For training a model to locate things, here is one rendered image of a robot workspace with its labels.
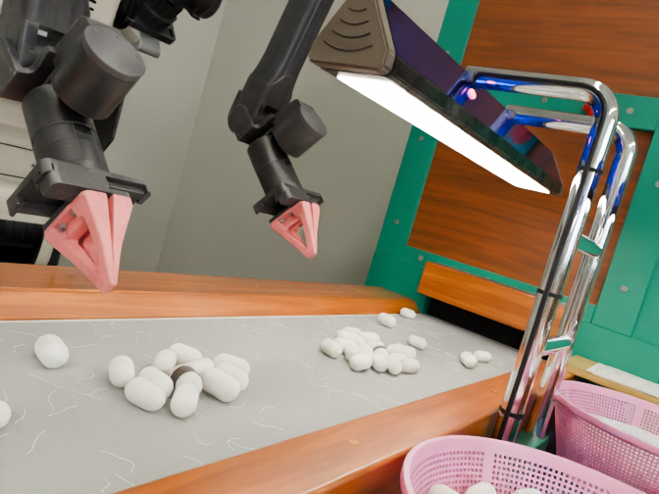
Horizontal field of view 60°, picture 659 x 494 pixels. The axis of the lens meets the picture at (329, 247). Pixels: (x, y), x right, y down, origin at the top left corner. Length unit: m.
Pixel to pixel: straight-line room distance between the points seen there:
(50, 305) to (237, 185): 2.22
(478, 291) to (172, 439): 0.84
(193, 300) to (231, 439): 0.33
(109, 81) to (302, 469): 0.35
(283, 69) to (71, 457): 0.67
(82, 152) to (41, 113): 0.06
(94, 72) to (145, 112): 2.41
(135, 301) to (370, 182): 1.74
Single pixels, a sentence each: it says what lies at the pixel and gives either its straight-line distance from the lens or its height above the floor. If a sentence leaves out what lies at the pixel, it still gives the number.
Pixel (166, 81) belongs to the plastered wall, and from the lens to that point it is 2.99.
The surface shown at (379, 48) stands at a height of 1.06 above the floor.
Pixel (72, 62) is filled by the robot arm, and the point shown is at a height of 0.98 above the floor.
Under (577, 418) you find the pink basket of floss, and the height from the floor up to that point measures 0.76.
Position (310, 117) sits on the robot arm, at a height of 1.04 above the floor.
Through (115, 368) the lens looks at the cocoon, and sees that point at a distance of 0.49.
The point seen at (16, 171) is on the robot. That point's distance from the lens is 1.13.
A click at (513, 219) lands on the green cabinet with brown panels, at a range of 1.23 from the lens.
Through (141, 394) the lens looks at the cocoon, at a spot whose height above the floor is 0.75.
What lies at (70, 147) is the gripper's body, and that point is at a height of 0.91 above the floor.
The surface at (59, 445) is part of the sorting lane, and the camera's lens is 0.41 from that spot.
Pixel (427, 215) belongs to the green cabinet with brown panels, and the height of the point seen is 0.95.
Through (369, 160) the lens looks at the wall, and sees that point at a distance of 2.36.
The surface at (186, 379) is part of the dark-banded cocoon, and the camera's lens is 0.49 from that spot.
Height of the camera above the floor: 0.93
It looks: 5 degrees down
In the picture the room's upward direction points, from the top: 16 degrees clockwise
